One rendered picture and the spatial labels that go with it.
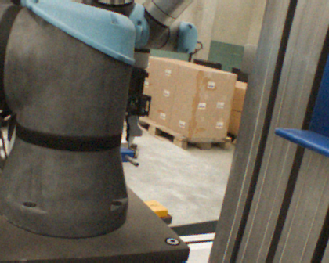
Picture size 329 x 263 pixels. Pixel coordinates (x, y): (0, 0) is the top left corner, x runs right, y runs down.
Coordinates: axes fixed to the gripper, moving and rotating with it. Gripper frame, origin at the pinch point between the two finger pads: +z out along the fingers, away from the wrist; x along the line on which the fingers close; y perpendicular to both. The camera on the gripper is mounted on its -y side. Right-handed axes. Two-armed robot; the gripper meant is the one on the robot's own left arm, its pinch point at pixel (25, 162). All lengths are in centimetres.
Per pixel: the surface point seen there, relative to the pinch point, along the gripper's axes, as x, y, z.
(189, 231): 43.2, 7.1, 12.1
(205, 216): 49, 5, 8
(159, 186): 48, -16, 6
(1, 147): 0.8, -24.0, 0.7
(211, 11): 535, -590, -257
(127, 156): 28.4, -5.7, -3.2
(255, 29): 671, -592, -259
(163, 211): 34.0, 6.1, 7.4
